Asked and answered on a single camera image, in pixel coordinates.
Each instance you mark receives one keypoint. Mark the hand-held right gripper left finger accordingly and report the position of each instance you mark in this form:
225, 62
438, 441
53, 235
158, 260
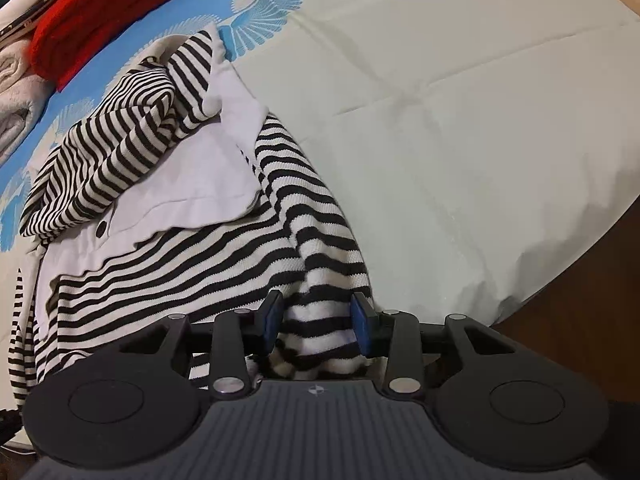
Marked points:
272, 322

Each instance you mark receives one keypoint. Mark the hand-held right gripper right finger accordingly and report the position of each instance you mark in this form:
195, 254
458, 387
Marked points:
361, 325

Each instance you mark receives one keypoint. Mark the striped shirt with white vest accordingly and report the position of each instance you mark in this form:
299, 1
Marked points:
200, 260

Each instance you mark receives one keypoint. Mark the white folded quilt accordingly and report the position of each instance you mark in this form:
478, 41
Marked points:
20, 100

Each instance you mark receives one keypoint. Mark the red folded blanket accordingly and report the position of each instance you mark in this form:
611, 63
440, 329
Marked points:
100, 20

